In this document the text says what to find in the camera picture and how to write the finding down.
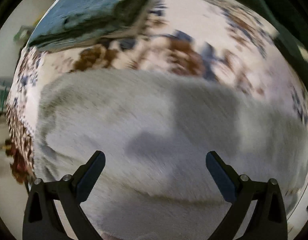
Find floral bed blanket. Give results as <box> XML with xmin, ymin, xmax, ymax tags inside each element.
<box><xmin>6</xmin><ymin>0</ymin><xmax>308</xmax><ymax>183</ymax></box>

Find teal storage rack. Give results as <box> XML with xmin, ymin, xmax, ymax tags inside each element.
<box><xmin>0</xmin><ymin>77</ymin><xmax>13</xmax><ymax>116</ymax></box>

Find folded blue jeans stack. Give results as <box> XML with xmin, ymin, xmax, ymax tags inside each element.
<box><xmin>28</xmin><ymin>0</ymin><xmax>156</xmax><ymax>51</ymax></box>

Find grey fleece pants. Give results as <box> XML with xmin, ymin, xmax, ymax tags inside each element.
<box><xmin>33</xmin><ymin>69</ymin><xmax>308</xmax><ymax>239</ymax></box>

